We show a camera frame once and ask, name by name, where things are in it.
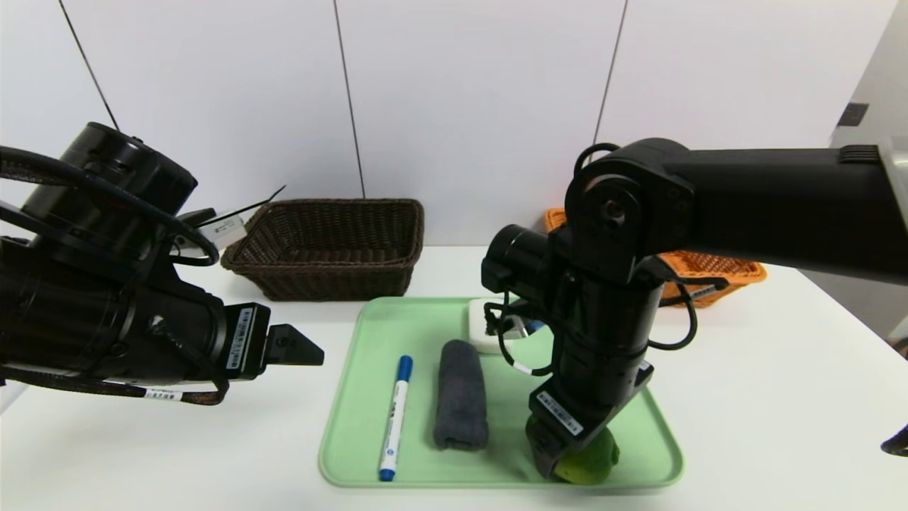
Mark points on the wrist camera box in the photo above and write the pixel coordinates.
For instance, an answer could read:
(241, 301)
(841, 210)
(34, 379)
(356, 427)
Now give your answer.
(525, 328)
(227, 231)

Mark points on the dark brown wicker basket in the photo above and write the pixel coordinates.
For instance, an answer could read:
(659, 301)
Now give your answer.
(333, 277)

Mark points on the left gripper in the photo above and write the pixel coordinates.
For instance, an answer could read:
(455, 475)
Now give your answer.
(246, 339)

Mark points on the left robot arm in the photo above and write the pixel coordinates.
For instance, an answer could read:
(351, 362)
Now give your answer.
(71, 319)

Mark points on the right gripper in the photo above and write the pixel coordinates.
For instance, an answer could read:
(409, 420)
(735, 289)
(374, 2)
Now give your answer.
(562, 418)

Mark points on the dark grey wall fixture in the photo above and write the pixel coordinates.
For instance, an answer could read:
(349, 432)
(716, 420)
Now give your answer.
(853, 115)

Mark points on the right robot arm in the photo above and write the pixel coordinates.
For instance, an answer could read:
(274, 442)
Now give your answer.
(780, 206)

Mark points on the green lime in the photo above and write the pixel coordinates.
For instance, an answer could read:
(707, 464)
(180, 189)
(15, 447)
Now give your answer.
(592, 465)

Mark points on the white soap bar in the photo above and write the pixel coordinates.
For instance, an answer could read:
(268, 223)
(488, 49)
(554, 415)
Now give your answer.
(477, 333)

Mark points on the orange wicker basket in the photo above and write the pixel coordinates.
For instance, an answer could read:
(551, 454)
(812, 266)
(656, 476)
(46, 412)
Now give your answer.
(723, 280)

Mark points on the light green plastic tray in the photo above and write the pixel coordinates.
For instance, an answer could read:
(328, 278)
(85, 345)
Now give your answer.
(397, 326)

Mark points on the grey towel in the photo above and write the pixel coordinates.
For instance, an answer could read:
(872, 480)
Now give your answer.
(461, 397)

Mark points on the blue white marker pen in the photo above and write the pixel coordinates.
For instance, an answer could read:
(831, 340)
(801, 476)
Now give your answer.
(394, 419)

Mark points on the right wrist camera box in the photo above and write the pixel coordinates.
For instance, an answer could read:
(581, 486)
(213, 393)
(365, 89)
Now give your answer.
(525, 328)

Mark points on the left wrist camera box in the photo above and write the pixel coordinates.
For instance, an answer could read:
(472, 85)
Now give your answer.
(227, 231)

